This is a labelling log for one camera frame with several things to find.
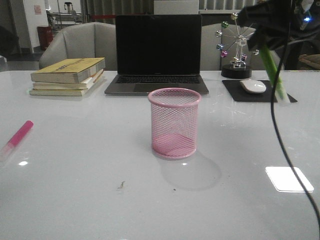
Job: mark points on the yellow book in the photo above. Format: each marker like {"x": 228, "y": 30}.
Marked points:
{"x": 67, "y": 92}
{"x": 69, "y": 71}

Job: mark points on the red barrier belt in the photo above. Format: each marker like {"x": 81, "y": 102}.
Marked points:
{"x": 94, "y": 17}

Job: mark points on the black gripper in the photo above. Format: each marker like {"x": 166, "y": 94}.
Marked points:
{"x": 281, "y": 22}

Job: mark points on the grey armchair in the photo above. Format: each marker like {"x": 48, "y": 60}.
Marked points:
{"x": 209, "y": 56}
{"x": 87, "y": 40}

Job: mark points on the green marker pen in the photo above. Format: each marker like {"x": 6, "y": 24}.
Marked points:
{"x": 278, "y": 91}

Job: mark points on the ferris wheel kinetic toy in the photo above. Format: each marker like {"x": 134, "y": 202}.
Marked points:
{"x": 236, "y": 70}

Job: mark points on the bottom yellow book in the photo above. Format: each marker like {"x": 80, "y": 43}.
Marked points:
{"x": 67, "y": 92}

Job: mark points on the middle white book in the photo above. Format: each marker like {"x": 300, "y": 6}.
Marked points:
{"x": 85, "y": 84}

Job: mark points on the top yellow book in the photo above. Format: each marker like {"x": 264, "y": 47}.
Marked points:
{"x": 69, "y": 71}

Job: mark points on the grey right armchair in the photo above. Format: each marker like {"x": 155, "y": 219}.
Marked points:
{"x": 209, "y": 56}

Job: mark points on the red trash bin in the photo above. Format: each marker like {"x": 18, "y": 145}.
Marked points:
{"x": 45, "y": 36}

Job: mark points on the pink mesh pen holder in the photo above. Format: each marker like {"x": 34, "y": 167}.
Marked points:
{"x": 174, "y": 114}

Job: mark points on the grey open laptop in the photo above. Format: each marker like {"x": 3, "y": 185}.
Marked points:
{"x": 157, "y": 51}

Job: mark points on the black mouse pad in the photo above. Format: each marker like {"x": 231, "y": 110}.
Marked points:
{"x": 240, "y": 95}

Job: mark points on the white computer mouse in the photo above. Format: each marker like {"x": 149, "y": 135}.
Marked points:
{"x": 253, "y": 86}

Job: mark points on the grey left armchair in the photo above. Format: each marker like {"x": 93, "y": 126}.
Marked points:
{"x": 87, "y": 40}

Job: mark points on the pink marker pen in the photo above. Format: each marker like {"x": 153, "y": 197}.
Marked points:
{"x": 7, "y": 149}

